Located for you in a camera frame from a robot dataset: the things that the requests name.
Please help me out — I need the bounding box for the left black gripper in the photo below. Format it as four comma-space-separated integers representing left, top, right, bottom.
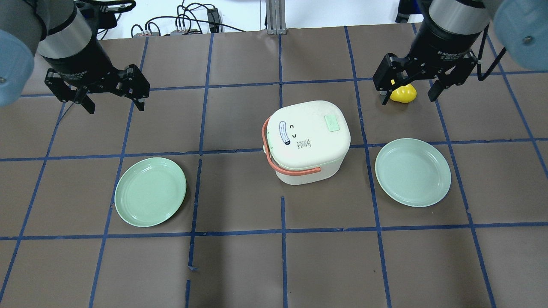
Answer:
45, 39, 150, 114

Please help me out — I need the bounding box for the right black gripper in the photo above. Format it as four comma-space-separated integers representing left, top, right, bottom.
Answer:
372, 21, 478, 104

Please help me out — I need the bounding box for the white rice cooker orange handle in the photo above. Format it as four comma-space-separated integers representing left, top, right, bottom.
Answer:
262, 100, 351, 186

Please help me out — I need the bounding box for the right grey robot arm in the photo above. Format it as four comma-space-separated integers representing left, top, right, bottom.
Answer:
372, 0, 548, 104

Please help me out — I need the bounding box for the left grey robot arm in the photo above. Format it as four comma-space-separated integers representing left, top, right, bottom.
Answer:
0, 0, 150, 114

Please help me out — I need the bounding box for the yellow toy lemon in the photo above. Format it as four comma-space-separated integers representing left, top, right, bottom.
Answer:
390, 84, 417, 104

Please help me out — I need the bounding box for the right green plate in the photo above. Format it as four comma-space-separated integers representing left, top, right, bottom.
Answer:
375, 138, 452, 208

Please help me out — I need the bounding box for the green plate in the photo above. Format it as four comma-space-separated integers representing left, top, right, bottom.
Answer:
114, 157, 187, 228
375, 138, 452, 208

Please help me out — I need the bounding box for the left green plate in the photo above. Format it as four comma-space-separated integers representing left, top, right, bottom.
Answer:
114, 157, 187, 228

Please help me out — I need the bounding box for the black power adapter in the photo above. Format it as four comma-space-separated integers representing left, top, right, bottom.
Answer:
207, 8, 221, 33

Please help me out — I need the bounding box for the black cable bundle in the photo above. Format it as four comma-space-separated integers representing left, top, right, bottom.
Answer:
131, 0, 247, 38

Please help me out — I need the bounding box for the aluminium frame post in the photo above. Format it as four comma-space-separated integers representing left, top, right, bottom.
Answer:
265, 0, 287, 35

